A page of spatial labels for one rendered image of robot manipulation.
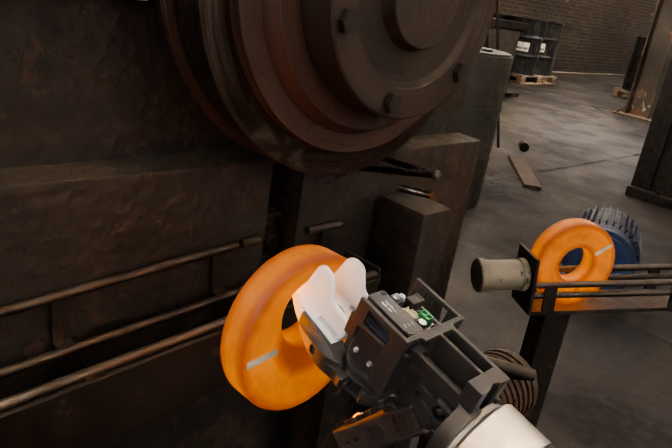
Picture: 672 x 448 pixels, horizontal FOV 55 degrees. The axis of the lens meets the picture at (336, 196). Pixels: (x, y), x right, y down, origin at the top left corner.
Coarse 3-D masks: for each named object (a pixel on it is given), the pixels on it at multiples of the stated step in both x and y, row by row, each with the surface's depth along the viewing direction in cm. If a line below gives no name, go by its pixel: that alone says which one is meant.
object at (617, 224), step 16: (608, 208) 296; (608, 224) 272; (624, 224) 280; (624, 240) 259; (640, 240) 279; (576, 256) 267; (624, 256) 259; (560, 272) 289; (624, 272) 260; (608, 288) 264; (624, 288) 283
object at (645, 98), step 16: (656, 16) 835; (656, 32) 844; (656, 48) 846; (640, 64) 852; (656, 64) 848; (640, 80) 865; (656, 80) 850; (640, 96) 867; (656, 96) 848; (624, 112) 872; (640, 112) 870
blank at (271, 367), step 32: (288, 256) 57; (320, 256) 58; (256, 288) 55; (288, 288) 56; (256, 320) 54; (224, 352) 56; (256, 352) 55; (288, 352) 58; (256, 384) 57; (288, 384) 60; (320, 384) 64
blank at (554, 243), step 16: (560, 224) 113; (576, 224) 111; (592, 224) 112; (544, 240) 112; (560, 240) 111; (576, 240) 112; (592, 240) 113; (608, 240) 114; (544, 256) 112; (560, 256) 112; (592, 256) 114; (608, 256) 115; (544, 272) 113; (576, 272) 117; (592, 272) 115; (608, 272) 116; (560, 288) 115; (576, 288) 116; (592, 288) 117
